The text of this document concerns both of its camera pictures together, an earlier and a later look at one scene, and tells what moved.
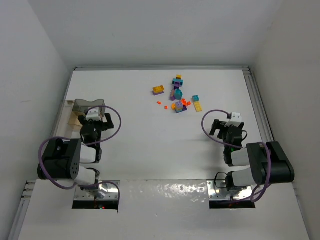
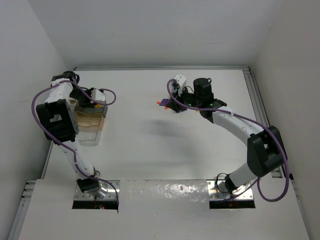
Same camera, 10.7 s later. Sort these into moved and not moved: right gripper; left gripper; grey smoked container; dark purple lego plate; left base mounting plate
Moved: left gripper; right gripper; dark purple lego plate
Not moved: left base mounting plate; grey smoked container
